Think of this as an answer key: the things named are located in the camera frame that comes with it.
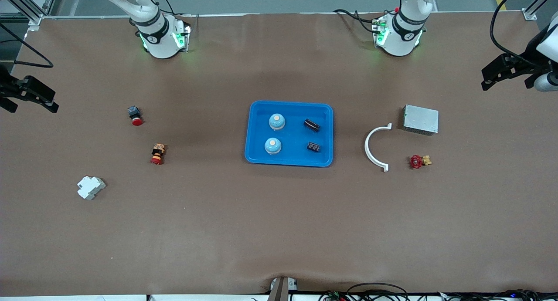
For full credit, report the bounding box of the red yellow push button switch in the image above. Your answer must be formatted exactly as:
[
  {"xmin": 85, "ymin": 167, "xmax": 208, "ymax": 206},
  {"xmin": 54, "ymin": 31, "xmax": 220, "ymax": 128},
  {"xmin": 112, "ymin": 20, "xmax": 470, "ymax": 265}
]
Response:
[{"xmin": 150, "ymin": 143, "xmax": 166, "ymax": 165}]

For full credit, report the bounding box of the aluminium frame profile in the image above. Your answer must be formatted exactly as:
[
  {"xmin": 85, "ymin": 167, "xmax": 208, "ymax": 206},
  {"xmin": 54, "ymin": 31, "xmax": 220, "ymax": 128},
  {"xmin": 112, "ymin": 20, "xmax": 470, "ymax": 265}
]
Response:
[
  {"xmin": 0, "ymin": 0, "xmax": 58, "ymax": 32},
  {"xmin": 522, "ymin": 0, "xmax": 558, "ymax": 21}
]

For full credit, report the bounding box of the metal table edge bracket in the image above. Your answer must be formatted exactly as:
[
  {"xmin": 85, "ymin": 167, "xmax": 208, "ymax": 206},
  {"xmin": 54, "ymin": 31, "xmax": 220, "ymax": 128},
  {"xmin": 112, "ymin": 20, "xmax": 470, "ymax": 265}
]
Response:
[{"xmin": 268, "ymin": 276, "xmax": 298, "ymax": 301}]

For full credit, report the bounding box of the white circuit breaker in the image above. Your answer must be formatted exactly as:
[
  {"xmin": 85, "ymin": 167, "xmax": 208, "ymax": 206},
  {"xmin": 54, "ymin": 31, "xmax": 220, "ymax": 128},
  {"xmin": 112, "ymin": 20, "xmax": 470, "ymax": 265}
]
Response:
[{"xmin": 77, "ymin": 175, "xmax": 106, "ymax": 200}]

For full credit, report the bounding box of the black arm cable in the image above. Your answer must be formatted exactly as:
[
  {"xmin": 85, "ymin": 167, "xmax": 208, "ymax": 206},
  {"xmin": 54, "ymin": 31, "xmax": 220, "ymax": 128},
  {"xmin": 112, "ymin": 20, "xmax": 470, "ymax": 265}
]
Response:
[
  {"xmin": 489, "ymin": 0, "xmax": 537, "ymax": 67},
  {"xmin": 0, "ymin": 21, "xmax": 54, "ymax": 69}
]

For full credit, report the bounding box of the brass valve with red handle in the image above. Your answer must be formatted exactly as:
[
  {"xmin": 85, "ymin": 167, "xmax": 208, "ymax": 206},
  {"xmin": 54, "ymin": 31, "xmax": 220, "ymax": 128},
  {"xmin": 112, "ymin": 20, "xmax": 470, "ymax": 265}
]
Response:
[{"xmin": 409, "ymin": 154, "xmax": 432, "ymax": 169}]

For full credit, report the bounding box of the blue plastic tray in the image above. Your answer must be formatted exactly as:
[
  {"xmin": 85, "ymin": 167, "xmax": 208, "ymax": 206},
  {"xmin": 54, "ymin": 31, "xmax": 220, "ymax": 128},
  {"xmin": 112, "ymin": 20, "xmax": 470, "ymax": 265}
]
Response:
[{"xmin": 244, "ymin": 101, "xmax": 334, "ymax": 168}]

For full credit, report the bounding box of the black looped cable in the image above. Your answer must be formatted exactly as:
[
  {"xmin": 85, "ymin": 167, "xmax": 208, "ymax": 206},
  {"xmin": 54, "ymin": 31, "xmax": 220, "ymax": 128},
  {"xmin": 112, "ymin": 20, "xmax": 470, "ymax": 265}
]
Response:
[{"xmin": 347, "ymin": 282, "xmax": 409, "ymax": 301}]

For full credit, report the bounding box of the black cable tangle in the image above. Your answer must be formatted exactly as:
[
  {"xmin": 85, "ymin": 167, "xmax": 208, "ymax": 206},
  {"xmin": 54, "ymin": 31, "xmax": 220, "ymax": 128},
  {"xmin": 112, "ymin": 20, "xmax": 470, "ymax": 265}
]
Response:
[{"xmin": 449, "ymin": 289, "xmax": 558, "ymax": 301}]

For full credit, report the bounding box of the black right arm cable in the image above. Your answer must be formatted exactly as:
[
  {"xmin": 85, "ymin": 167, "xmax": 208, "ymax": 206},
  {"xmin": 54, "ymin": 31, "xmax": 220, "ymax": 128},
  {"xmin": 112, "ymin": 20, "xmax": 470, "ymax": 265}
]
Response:
[{"xmin": 0, "ymin": 21, "xmax": 54, "ymax": 69}]

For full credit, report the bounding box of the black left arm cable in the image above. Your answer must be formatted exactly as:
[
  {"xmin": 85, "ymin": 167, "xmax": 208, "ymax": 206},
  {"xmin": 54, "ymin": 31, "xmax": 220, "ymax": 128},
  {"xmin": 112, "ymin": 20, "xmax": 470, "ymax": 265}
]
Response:
[{"xmin": 489, "ymin": 0, "xmax": 537, "ymax": 67}]

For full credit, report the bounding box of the silver power supply box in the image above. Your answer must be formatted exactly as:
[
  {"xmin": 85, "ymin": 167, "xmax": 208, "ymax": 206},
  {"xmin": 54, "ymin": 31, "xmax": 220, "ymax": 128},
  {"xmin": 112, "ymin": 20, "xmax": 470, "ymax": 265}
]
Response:
[{"xmin": 402, "ymin": 104, "xmax": 439, "ymax": 136}]

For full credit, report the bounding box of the black left base cable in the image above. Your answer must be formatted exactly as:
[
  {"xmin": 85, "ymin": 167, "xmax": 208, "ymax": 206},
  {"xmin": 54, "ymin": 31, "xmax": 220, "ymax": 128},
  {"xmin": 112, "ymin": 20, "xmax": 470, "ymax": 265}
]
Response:
[{"xmin": 333, "ymin": 9, "xmax": 381, "ymax": 34}]

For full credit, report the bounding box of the white half-ring pipe clamp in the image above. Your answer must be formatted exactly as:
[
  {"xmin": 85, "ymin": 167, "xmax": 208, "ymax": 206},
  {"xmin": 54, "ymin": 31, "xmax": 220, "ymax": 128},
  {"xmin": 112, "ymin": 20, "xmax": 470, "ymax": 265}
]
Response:
[{"xmin": 364, "ymin": 123, "xmax": 393, "ymax": 172}]

